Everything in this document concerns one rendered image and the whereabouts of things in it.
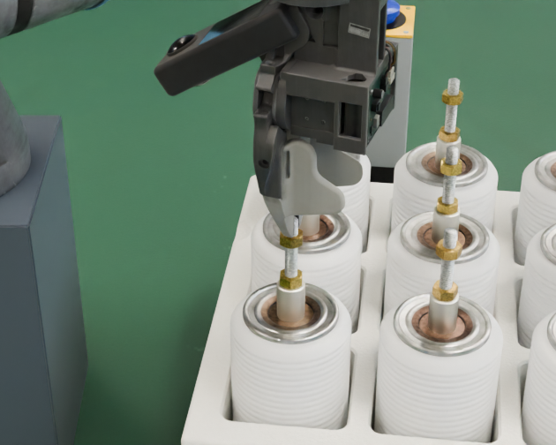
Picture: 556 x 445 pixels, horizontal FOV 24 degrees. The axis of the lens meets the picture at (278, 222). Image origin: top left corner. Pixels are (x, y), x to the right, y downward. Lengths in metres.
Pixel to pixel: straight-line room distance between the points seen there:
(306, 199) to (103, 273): 0.60
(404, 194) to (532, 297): 0.16
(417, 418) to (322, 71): 0.30
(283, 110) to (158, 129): 0.89
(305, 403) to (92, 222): 0.63
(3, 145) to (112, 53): 0.90
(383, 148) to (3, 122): 0.45
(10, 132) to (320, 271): 0.28
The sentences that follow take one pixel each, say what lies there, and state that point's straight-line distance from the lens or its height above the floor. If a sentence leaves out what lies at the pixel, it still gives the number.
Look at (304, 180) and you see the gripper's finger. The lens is 0.91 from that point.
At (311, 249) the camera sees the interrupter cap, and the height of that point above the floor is 0.25.
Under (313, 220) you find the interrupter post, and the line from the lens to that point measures 1.09.
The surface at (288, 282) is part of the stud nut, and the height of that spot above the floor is 0.29.
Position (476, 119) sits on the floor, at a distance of 1.79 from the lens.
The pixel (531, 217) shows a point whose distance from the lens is 1.20.
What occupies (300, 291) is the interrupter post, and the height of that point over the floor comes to 0.28.
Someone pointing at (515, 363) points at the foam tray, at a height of 0.18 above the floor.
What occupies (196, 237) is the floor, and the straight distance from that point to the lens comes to 1.53.
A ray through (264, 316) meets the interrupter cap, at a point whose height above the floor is 0.25.
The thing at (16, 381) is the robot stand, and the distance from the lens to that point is 1.15.
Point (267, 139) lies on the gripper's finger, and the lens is 0.87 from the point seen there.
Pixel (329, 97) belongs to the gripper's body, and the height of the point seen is 0.47.
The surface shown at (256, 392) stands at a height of 0.20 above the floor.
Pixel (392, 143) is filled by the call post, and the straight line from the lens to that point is 1.35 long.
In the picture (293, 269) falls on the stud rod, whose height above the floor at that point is 0.30.
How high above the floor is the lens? 0.88
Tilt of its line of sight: 34 degrees down
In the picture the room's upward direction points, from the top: straight up
